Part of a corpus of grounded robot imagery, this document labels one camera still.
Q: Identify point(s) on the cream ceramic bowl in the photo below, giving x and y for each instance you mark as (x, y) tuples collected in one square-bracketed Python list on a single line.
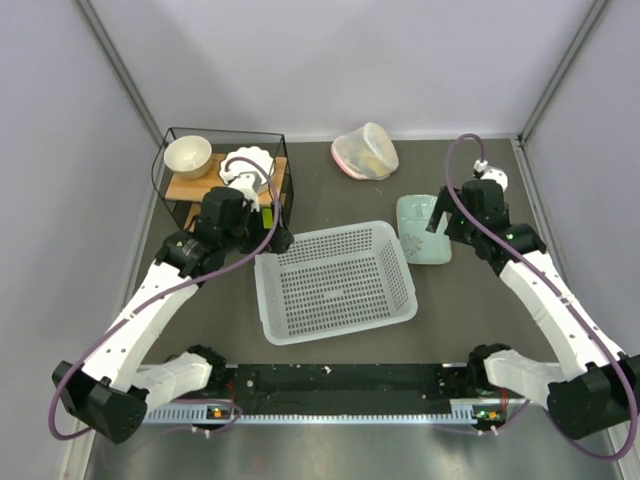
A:
[(189, 157)]

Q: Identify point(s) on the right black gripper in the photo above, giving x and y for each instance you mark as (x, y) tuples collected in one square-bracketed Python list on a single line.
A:
[(448, 203)]

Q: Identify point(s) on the black wire wooden shelf rack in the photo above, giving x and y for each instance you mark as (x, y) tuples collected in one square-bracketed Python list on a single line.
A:
[(181, 197)]

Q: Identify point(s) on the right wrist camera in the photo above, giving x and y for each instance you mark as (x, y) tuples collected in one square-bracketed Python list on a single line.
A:
[(484, 171)]

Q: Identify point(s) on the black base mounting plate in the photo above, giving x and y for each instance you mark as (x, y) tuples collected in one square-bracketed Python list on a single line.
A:
[(345, 388)]

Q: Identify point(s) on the white scalloped bowl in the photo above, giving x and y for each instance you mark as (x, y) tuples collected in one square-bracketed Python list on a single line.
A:
[(254, 160)]

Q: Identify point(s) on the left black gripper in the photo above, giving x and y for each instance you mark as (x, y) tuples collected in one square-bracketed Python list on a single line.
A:
[(263, 234)]

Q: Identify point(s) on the lime green plate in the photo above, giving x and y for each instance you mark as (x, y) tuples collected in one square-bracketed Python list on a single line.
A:
[(267, 216)]

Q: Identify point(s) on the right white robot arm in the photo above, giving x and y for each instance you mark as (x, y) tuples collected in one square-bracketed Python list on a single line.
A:
[(593, 384)]

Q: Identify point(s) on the grey slotted cable duct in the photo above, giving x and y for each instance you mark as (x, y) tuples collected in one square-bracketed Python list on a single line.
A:
[(214, 414)]

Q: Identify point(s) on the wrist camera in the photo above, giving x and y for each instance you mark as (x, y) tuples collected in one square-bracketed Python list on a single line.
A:
[(251, 184), (484, 171)]

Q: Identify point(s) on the white plastic perforated basket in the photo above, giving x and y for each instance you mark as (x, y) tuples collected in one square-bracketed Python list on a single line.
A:
[(334, 282)]

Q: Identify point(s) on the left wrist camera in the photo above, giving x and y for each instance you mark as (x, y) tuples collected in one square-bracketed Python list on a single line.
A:
[(251, 184)]

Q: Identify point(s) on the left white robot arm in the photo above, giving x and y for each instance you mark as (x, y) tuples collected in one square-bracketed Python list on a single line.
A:
[(107, 388)]

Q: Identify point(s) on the light green divided tray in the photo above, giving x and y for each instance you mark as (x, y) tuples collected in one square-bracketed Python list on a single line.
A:
[(420, 246)]

